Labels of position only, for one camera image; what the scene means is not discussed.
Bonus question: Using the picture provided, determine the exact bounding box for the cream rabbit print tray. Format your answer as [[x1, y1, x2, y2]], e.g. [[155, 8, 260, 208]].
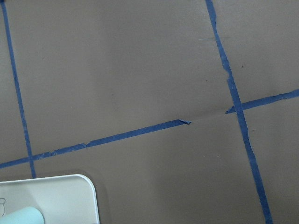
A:
[[0, 174, 101, 224]]

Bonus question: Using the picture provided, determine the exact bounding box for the green cup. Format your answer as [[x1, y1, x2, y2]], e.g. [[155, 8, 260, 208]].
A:
[[0, 207, 45, 224]]

